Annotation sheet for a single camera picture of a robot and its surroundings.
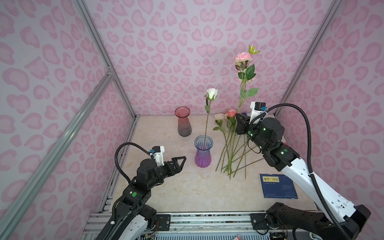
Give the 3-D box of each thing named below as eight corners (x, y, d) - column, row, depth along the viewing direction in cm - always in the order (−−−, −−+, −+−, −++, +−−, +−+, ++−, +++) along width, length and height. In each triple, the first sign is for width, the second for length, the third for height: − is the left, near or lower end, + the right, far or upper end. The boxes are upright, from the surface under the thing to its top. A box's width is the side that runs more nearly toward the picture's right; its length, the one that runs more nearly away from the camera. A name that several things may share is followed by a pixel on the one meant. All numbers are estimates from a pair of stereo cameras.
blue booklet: (264, 199, 82) (265, 198, 80) (257, 175, 91) (258, 173, 89) (297, 199, 82) (299, 198, 80) (287, 175, 91) (289, 173, 89)
